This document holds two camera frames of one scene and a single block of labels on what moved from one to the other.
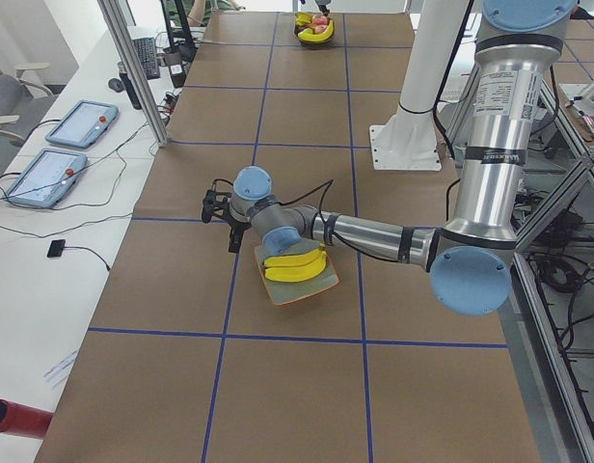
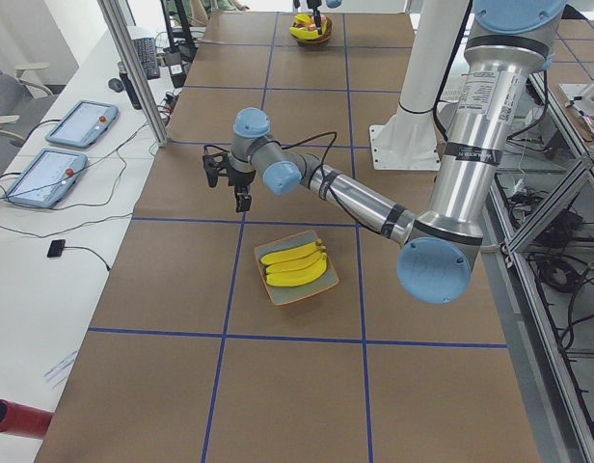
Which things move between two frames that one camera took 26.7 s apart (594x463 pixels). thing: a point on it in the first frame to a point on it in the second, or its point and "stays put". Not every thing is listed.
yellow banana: (310, 36) to (296, 277)
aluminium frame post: (110, 10) stays put
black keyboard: (148, 52) stays put
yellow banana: (303, 18) to (303, 34)
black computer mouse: (116, 84) stays put
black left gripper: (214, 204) to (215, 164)
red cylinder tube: (18, 420) stays put
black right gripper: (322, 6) to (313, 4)
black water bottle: (124, 74) stays put
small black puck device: (56, 248) stays put
